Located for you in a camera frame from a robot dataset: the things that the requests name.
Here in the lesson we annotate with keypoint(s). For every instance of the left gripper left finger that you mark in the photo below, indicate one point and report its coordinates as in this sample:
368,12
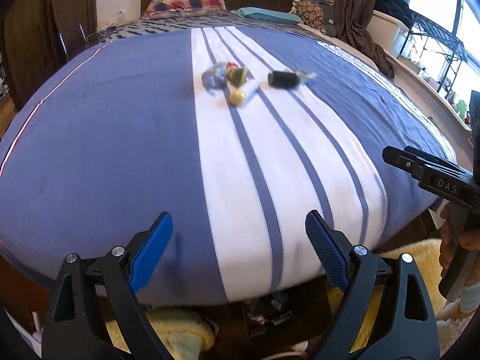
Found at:
75,327

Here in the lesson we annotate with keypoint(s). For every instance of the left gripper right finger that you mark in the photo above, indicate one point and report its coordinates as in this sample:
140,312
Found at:
404,327

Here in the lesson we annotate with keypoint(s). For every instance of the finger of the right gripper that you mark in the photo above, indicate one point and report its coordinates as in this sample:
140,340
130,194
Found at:
422,158
397,158

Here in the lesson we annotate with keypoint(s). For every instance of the colourful chenille scrunchie toy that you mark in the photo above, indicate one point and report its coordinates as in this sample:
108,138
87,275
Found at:
236,75

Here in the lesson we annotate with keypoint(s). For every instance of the right hand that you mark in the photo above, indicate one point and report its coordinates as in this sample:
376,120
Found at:
449,241

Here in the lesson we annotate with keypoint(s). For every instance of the green frog figurine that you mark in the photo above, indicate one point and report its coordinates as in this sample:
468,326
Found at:
461,108

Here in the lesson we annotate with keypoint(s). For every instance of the yellow fluffy blanket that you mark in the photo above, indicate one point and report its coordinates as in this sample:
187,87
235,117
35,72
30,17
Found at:
378,307

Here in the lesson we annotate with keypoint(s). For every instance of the black metal folding rack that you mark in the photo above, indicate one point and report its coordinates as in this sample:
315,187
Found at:
438,40

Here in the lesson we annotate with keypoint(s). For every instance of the white storage box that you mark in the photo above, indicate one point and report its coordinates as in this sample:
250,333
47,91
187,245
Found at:
388,32

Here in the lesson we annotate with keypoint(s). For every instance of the black green can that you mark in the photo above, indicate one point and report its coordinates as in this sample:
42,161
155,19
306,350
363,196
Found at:
288,80

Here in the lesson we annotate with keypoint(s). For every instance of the black folded clothes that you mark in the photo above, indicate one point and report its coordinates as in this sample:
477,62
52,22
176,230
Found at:
398,9

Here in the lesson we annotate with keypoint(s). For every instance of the brown curtain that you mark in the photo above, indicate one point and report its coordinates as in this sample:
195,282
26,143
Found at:
351,19

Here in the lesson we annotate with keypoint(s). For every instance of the patterned brown cushion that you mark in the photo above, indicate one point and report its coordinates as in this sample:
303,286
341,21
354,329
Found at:
317,14

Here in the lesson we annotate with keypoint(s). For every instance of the blue white striped blanket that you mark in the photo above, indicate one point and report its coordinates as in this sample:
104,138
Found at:
144,125

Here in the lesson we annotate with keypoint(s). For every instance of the white tube yellow cap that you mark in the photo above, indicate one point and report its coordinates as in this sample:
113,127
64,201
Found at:
244,93

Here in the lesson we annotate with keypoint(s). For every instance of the teal pillow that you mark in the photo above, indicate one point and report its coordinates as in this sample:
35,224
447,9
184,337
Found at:
273,16

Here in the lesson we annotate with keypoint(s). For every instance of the black white patterned sheet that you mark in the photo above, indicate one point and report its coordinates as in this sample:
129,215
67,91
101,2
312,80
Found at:
156,26

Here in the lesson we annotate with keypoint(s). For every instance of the plaid red blue pillow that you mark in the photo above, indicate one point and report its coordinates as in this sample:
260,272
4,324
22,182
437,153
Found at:
167,9

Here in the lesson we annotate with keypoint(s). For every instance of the dark wooden wardrobe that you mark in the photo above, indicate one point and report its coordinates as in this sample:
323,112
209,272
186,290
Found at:
31,50

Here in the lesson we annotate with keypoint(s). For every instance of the dark wooden chair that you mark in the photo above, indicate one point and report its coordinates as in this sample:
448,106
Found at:
75,21

